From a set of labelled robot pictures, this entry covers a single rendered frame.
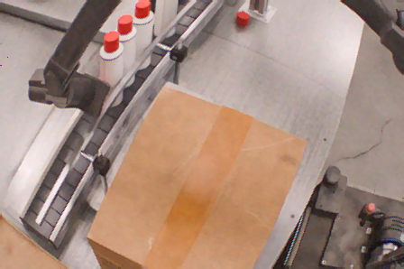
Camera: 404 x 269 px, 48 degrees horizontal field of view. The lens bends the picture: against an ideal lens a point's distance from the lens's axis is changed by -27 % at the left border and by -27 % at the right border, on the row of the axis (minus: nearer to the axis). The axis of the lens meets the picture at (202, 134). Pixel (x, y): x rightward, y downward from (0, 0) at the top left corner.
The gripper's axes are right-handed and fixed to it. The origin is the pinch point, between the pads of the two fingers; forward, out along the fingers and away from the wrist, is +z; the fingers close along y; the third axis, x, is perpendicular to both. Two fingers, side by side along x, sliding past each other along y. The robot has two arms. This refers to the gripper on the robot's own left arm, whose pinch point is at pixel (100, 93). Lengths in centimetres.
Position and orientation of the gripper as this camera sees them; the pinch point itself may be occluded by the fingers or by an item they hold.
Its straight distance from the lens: 114.3
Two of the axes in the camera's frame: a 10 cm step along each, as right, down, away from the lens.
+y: -8.9, -4.0, 2.1
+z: 2.5, -0.4, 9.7
